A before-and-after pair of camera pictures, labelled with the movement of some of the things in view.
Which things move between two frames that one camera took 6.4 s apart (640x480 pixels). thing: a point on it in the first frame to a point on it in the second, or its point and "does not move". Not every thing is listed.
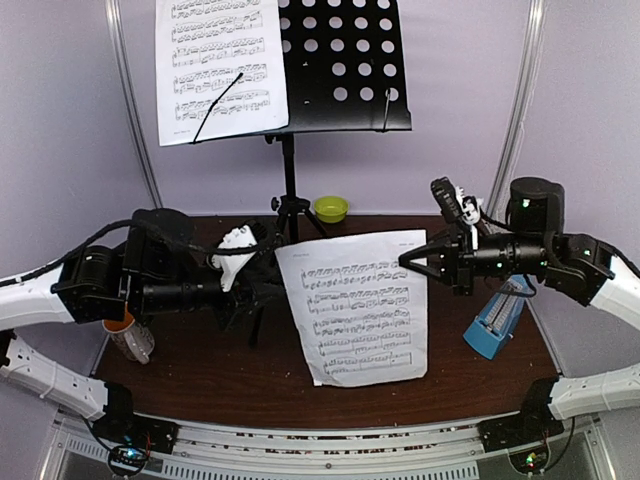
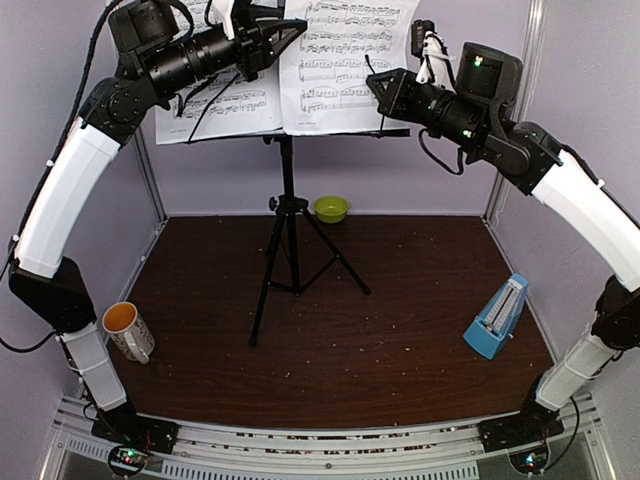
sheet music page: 360,316 to 323,75
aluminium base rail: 387,449 does not move
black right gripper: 462,274 to 391,103
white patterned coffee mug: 131,339 does not move
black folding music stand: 346,72 to 301,250
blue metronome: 498,318 does not move
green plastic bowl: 331,209 does not move
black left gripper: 244,300 to 255,46
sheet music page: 202,47 does not move
